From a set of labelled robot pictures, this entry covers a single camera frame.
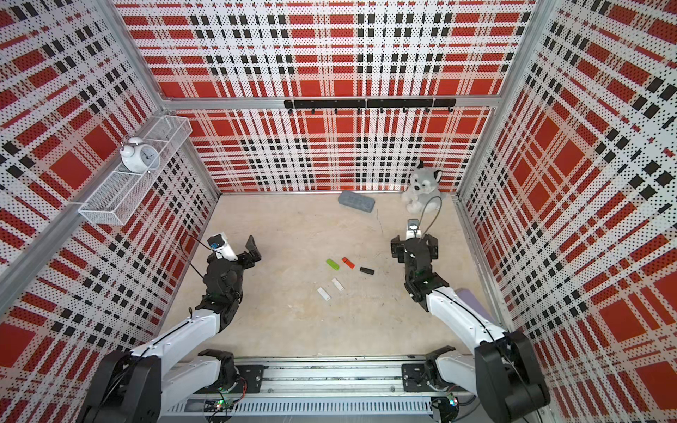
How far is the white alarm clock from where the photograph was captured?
70 centimetres

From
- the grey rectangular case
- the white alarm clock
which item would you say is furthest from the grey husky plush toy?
the white alarm clock

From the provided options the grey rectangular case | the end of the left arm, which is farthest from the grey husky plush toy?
the end of the left arm

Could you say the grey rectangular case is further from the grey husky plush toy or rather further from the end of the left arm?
the end of the left arm

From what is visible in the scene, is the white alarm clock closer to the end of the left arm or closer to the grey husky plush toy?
the end of the left arm

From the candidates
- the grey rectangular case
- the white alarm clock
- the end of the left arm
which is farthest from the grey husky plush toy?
the white alarm clock

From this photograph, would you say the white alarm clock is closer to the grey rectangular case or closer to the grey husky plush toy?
the grey rectangular case
